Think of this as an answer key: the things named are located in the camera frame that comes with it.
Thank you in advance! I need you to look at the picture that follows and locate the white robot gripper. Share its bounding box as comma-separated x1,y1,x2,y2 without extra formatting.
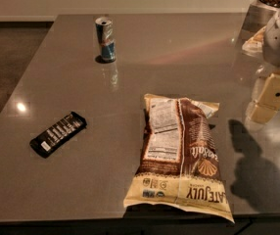
247,9,280,124

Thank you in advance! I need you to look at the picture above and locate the brown Late July chip bag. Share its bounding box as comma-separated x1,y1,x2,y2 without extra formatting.
123,94,234,221

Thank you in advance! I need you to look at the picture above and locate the black RXBAR chocolate bar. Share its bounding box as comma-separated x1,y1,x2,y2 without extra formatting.
29,112,87,159

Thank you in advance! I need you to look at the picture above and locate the blue silver drink can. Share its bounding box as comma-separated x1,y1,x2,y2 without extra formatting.
95,17,116,63

